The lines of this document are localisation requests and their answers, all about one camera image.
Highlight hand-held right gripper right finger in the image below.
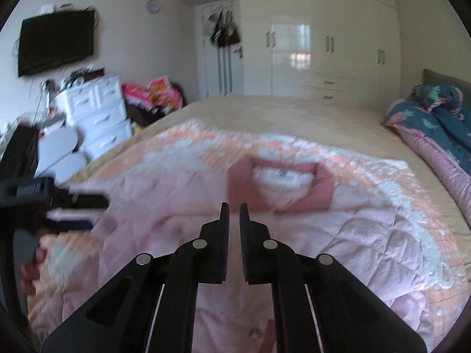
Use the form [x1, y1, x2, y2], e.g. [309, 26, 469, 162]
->
[239, 203, 427, 353]

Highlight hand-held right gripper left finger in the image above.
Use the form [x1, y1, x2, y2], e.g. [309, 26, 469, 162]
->
[40, 202, 230, 353]

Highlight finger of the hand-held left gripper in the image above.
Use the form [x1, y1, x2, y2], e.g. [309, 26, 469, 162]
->
[55, 188, 110, 209]
[46, 220, 95, 233]

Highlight pink quilted jacket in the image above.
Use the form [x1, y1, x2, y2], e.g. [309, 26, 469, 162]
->
[90, 154, 435, 353]

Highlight dark clothes pile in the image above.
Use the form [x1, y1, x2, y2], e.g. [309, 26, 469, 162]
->
[125, 99, 166, 127]

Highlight pile of pink clothes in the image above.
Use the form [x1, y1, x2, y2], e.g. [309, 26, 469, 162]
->
[122, 75, 183, 113]

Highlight person's left hand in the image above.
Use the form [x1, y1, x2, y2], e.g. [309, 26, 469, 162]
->
[20, 246, 48, 297]

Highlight grey oval cushion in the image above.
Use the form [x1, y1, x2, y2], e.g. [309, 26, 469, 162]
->
[48, 152, 88, 184]
[37, 125, 79, 171]

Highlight white drawer chest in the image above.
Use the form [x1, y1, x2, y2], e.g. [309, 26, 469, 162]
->
[55, 74, 133, 159]

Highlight orange blanket with white print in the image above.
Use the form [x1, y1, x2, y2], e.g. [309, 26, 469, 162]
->
[27, 119, 460, 353]

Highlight bed with beige bedspread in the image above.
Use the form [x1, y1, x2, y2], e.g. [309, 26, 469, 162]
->
[61, 94, 471, 265]

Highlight white room door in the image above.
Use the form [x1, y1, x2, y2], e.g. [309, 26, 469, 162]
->
[195, 2, 245, 98]

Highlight dark bags hanging on hooks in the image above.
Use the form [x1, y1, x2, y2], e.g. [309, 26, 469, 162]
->
[209, 9, 241, 48]

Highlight teal and pink patterned quilt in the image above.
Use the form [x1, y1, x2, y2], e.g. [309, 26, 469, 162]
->
[381, 84, 471, 225]

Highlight white glossy wardrobe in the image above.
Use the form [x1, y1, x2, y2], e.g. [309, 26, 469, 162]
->
[177, 0, 402, 111]

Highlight grey bed headboard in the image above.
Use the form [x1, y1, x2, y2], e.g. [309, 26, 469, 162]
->
[421, 68, 471, 92]

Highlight black wall television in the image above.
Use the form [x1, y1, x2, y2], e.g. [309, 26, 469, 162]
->
[18, 9, 96, 78]

